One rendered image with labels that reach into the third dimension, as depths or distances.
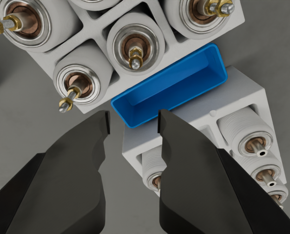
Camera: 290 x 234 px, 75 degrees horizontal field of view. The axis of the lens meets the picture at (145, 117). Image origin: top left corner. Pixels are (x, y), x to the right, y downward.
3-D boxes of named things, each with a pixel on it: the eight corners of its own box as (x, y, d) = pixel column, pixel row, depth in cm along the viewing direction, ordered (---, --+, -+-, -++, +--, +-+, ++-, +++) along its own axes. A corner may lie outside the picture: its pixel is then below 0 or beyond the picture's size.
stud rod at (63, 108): (78, 84, 32) (63, 106, 25) (81, 89, 32) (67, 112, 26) (73, 86, 32) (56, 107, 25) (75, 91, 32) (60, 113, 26)
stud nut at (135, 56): (145, 58, 24) (145, 60, 24) (139, 69, 25) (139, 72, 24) (131, 51, 24) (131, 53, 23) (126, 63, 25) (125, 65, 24)
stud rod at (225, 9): (208, 11, 27) (231, 16, 20) (202, 8, 26) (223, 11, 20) (212, 4, 26) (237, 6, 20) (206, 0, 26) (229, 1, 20)
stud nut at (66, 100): (70, 96, 27) (69, 99, 26) (75, 106, 28) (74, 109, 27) (58, 99, 27) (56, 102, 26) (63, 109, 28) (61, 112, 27)
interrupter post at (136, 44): (144, 43, 30) (145, 47, 27) (141, 57, 31) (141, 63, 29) (130, 39, 30) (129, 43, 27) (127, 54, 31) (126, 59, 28)
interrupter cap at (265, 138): (241, 159, 45) (243, 162, 45) (233, 139, 42) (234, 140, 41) (273, 147, 43) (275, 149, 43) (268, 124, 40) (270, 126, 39)
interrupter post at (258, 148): (250, 148, 43) (257, 159, 41) (247, 142, 42) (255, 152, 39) (260, 144, 43) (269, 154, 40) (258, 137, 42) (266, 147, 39)
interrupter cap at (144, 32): (165, 30, 29) (165, 31, 29) (152, 75, 33) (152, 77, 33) (116, 16, 28) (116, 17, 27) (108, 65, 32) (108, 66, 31)
